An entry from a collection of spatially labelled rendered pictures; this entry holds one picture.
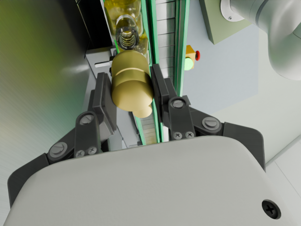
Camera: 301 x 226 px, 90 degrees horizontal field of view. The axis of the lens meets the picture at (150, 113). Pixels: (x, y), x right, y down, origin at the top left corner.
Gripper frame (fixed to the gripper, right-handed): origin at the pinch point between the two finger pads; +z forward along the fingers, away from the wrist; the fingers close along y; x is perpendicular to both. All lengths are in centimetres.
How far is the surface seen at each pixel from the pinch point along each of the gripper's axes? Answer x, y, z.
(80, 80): -9.9, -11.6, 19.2
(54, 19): 0.7, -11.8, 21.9
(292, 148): -382, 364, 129
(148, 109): -11.3, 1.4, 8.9
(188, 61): -23, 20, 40
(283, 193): -520, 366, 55
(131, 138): -62, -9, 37
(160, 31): -9.7, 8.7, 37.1
